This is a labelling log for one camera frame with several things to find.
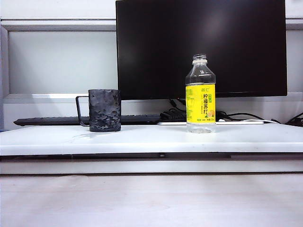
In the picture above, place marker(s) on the black power adapter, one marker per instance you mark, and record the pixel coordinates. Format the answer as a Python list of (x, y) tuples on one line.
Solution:
[(171, 116)]

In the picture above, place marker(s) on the clear bottle with yellow label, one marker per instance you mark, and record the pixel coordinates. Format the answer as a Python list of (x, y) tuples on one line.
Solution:
[(200, 104)]

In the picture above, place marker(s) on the black keyboard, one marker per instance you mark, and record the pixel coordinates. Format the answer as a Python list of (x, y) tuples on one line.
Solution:
[(47, 121)]

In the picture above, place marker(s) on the grey aluminium partition frame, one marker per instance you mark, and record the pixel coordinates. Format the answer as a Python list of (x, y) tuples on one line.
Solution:
[(59, 25)]

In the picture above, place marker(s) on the black computer monitor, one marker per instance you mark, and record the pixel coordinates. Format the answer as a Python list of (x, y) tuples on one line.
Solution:
[(165, 47)]

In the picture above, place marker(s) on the silver monitor stand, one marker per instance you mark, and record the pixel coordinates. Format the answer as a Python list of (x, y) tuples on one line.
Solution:
[(236, 122)]

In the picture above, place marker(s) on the white raised platform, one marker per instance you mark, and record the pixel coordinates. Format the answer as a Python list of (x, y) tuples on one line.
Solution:
[(151, 139)]

